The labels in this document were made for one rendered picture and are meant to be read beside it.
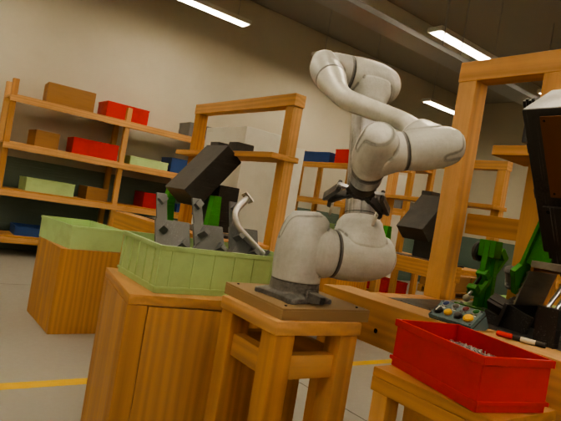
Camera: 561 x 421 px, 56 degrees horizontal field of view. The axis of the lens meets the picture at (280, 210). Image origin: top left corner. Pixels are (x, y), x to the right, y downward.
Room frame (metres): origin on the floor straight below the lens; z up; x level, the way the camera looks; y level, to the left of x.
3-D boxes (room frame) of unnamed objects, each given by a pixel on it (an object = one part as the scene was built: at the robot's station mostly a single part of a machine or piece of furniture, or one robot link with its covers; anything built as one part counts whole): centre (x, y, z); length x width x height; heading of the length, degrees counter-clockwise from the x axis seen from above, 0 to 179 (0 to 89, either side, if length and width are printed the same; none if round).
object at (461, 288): (10.73, -3.70, 0.22); 1.20 x 0.81 x 0.44; 131
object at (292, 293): (1.64, -0.10, 0.91); 0.22 x 0.18 x 0.06; 41
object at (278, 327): (1.65, -0.08, 0.83); 0.32 x 0.32 x 0.04; 35
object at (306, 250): (1.65, -0.09, 1.05); 0.18 x 0.16 x 0.22; 107
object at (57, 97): (7.56, 2.44, 1.14); 3.01 x 0.54 x 2.28; 128
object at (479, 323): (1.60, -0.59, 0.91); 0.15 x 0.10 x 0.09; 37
